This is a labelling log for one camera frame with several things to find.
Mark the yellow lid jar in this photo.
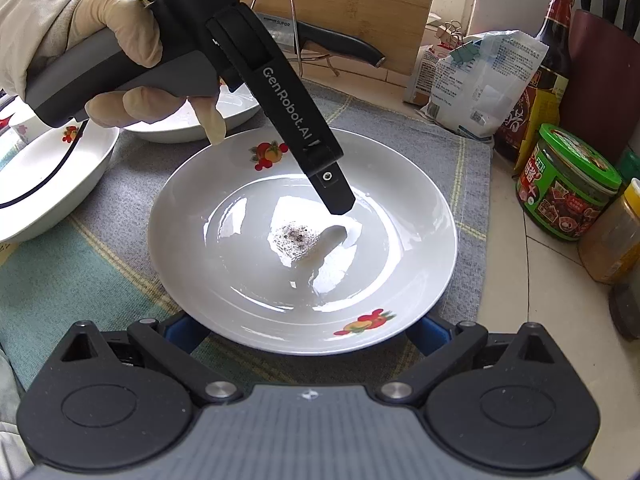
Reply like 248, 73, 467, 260
580, 178, 640, 286

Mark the dark red knife block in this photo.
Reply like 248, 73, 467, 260
560, 9, 640, 151

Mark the person's left forearm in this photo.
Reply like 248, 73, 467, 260
0, 0, 126, 103

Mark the small binder clip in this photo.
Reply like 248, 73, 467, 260
434, 19, 463, 41

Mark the small green lid jar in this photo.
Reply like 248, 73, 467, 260
617, 150, 640, 186

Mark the white red packet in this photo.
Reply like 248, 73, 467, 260
402, 45, 451, 106

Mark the light cloth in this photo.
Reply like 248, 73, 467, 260
0, 347, 32, 480

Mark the white printed bag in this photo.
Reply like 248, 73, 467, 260
420, 30, 551, 141

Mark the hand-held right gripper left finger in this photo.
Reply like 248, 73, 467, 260
59, 310, 243, 406

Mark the bamboo cutting board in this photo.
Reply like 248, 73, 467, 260
235, 0, 443, 76

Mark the teal binder clip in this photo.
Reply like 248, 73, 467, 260
449, 40, 485, 65

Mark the grey checked dish towel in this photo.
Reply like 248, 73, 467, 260
0, 77, 493, 391

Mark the dark soy sauce bottle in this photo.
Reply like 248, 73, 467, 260
495, 0, 578, 161

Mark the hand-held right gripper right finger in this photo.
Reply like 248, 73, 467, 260
377, 312, 571, 406

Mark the large santoku knife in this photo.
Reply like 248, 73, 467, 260
252, 10, 387, 70

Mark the black cable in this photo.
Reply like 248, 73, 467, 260
0, 117, 91, 208

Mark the person's left hand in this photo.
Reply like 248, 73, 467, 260
70, 0, 226, 147

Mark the green lid sauce jar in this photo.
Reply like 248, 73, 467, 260
516, 124, 623, 241

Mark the white fruit print plate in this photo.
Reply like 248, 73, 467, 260
0, 95, 121, 243
122, 77, 263, 145
147, 127, 458, 356

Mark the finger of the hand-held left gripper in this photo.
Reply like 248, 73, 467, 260
301, 140, 357, 215

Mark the metal wire rack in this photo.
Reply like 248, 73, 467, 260
250, 0, 342, 80

